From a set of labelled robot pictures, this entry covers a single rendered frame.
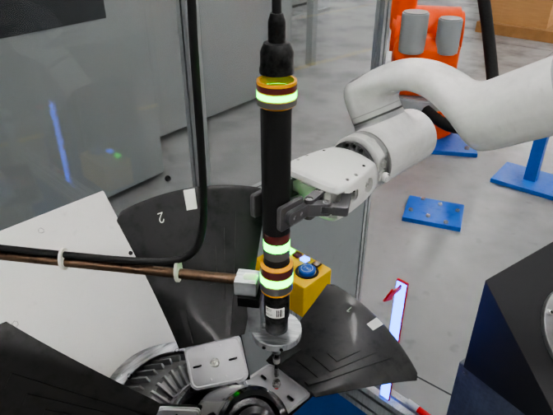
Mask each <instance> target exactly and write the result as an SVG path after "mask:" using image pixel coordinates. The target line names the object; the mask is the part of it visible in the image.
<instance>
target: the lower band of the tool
mask: <svg viewBox="0 0 553 415"><path fill-rule="evenodd" d="M263 258H264V257H262V259H261V260H260V266H261V268H262V269H263V270H264V271H266V272H268V273H285V272H287V271H289V270H290V269H291V268H292V267H293V260H292V258H291V257H290V263H289V265H288V266H286V267H285V268H280V269H274V268H269V267H267V266H266V265H265V264H264V263H263ZM263 294H264V295H266V294H265V293H263ZM289 294H290V293H289ZM289 294H287V295H285V296H288V295H289ZM266 296H268V295H266ZM285 296H277V297H275V296H269V297H271V298H282V297H285Z"/></svg>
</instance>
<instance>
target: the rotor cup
mask: <svg viewBox="0 0 553 415"><path fill-rule="evenodd" d="M232 385H239V384H237V383H232V384H228V385H221V386H217V387H212V388H208V389H200V390H194V391H193V388H192V386H191V385H189V386H188V387H186V388H185V389H184V390H183V391H182V392H181V393H180V394H179V396H178V397H177V399H176V400H175V401H174V403H173V404H192V405H202V409H201V413H200V415H289V414H288V412H287V410H286V406H285V405H284V403H283V402H282V401H281V399H280V398H279V397H278V396H277V395H276V394H275V393H274V392H272V391H271V390H269V389H267V388H265V387H263V386H261V385H243V386H241V387H229V386H232Z"/></svg>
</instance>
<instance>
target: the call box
mask: <svg viewBox="0 0 553 415"><path fill-rule="evenodd" d="M291 248H292V247H291ZM292 249H294V248H292ZM296 251H298V250H296V249H295V252H296ZM295 252H294V253H295ZM298 252H299V251H298ZM300 253H301V252H300ZM304 255H305V254H303V253H302V256H301V257H303V256H304ZM305 256H307V255H305ZM262 257H264V256H263V254H262V255H260V256H259V257H257V263H256V268H255V270H257V271H260V260H261V259H262ZM290 257H291V258H292V260H293V263H294V271H293V290H292V292H291V293H290V310H292V311H294V312H295V313H296V314H297V315H300V316H301V317H303V316H304V315H305V313H306V312H307V311H308V309H309V308H310V306H311V305H312V304H313V303H314V302H315V300H316V299H317V298H318V296H319V295H320V293H321V292H322V291H323V289H324V288H325V287H326V286H327V284H331V271H332V270H331V269H330V268H329V267H327V266H325V265H323V264H322V265H321V266H319V267H318V268H316V267H315V268H316V272H315V274H314V275H313V276H311V277H304V276H301V275H300V274H299V269H298V267H299V266H300V265H301V264H304V262H302V261H301V260H300V258H301V257H300V258H298V259H297V258H296V257H294V256H292V254H290ZM307 257H309V256H307ZM309 258H310V257H309ZM314 261H315V260H314V259H312V258H310V260H309V261H308V262H306V263H310V264H311V263H312V262H314Z"/></svg>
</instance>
